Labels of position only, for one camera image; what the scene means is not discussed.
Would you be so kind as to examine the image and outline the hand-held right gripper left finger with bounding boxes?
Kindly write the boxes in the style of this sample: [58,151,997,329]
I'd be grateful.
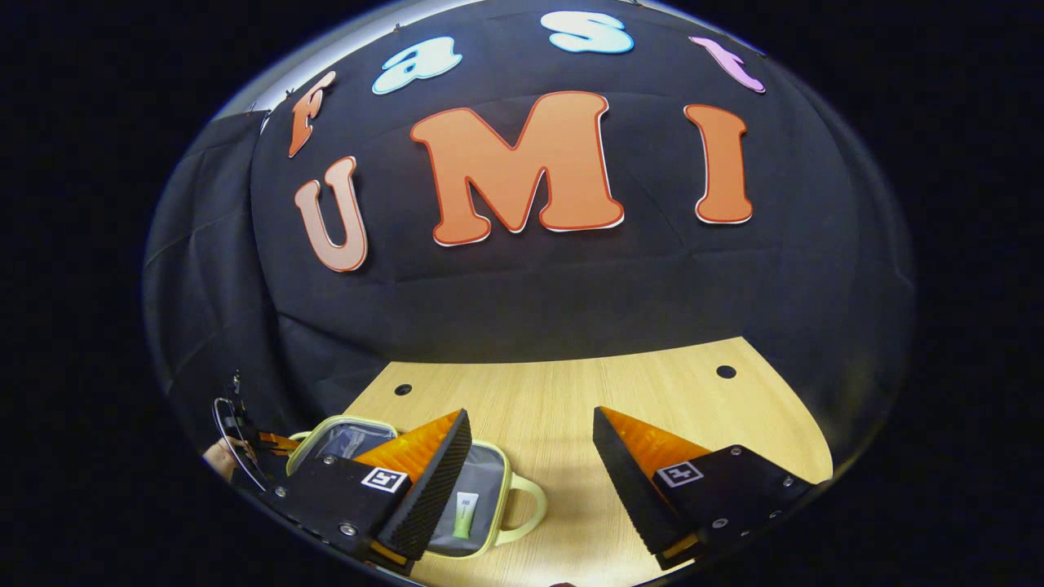
[273,408,473,576]

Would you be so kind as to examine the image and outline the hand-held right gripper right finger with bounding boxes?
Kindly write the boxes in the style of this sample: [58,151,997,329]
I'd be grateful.
[592,406,816,572]

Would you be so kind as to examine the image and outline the small white green tube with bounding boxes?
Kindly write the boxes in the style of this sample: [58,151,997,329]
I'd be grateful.
[452,491,480,540]

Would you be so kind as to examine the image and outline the pale yellow suitcase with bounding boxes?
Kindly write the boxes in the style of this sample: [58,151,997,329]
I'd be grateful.
[285,414,548,561]

